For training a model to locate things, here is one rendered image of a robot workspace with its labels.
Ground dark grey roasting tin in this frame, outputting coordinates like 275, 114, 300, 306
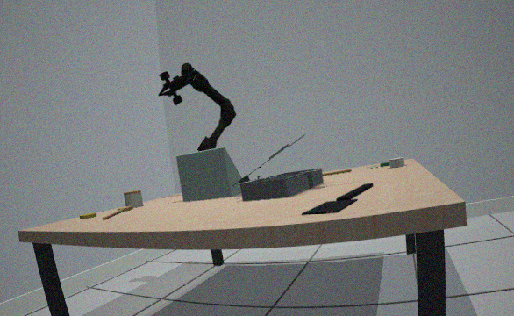
240, 169, 323, 202

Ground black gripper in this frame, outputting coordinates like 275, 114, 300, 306
158, 71, 183, 105

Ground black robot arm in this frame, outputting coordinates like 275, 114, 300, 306
174, 63, 236, 151

